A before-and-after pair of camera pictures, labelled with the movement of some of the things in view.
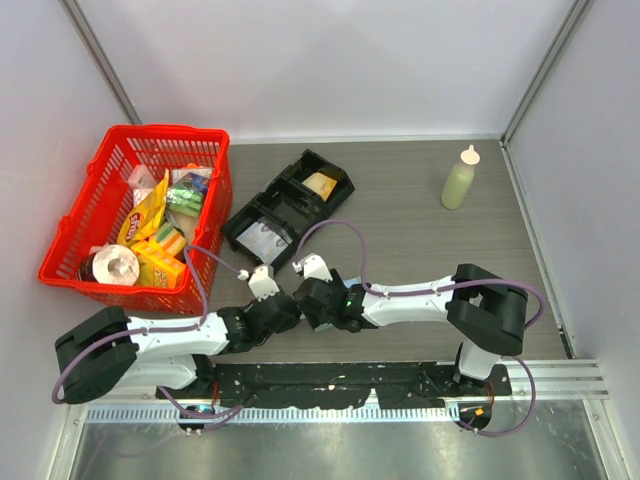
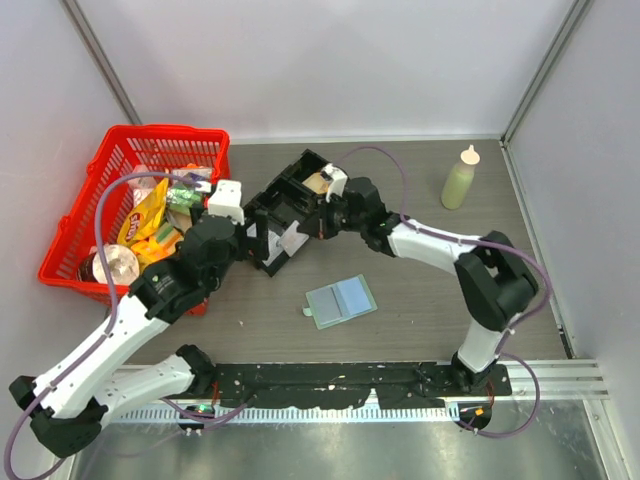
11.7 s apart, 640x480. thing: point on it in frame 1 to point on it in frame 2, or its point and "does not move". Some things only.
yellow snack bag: (147, 214) does not move
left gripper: (291, 323) to (261, 233)
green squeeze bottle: (460, 179) does not move
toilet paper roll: (115, 265) does not move
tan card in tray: (320, 184) does not move
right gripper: (315, 320) to (325, 231)
